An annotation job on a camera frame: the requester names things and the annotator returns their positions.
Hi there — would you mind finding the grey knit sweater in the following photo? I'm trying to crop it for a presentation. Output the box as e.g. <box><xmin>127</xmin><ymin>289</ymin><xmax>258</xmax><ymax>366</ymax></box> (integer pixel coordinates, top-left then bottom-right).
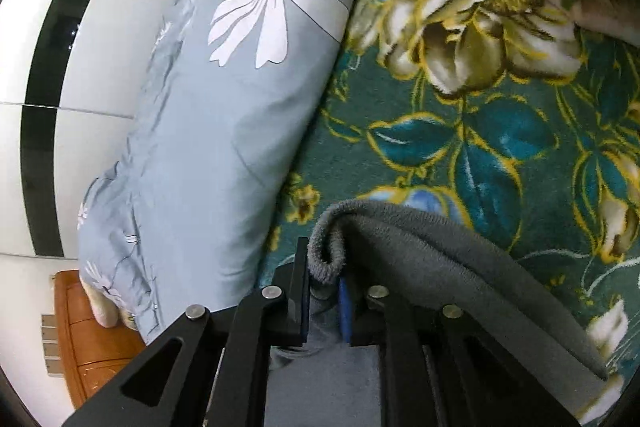
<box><xmin>265</xmin><ymin>199</ymin><xmax>608</xmax><ymax>426</ymax></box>

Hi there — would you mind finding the orange wooden headboard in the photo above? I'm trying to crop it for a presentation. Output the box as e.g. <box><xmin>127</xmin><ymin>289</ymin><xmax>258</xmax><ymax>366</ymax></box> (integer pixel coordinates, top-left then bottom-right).
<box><xmin>54</xmin><ymin>270</ymin><xmax>145</xmax><ymax>409</ymax></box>

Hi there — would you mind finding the light blue floral duvet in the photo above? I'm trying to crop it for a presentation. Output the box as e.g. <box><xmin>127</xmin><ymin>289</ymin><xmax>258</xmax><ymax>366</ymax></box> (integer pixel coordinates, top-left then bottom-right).
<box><xmin>78</xmin><ymin>0</ymin><xmax>354</xmax><ymax>341</ymax></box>

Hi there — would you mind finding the green floral blanket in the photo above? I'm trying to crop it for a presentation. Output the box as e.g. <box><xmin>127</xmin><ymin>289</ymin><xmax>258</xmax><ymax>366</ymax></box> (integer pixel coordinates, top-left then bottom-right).
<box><xmin>259</xmin><ymin>0</ymin><xmax>639</xmax><ymax>426</ymax></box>

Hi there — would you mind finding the white black wardrobe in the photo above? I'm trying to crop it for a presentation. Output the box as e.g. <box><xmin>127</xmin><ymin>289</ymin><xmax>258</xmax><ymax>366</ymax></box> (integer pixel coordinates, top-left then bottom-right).
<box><xmin>1</xmin><ymin>0</ymin><xmax>172</xmax><ymax>258</ymax></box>

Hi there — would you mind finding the white wall socket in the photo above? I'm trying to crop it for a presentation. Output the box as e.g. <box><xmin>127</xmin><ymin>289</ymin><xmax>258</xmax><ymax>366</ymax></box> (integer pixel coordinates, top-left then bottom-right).
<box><xmin>40</xmin><ymin>314</ymin><xmax>63</xmax><ymax>377</ymax></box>

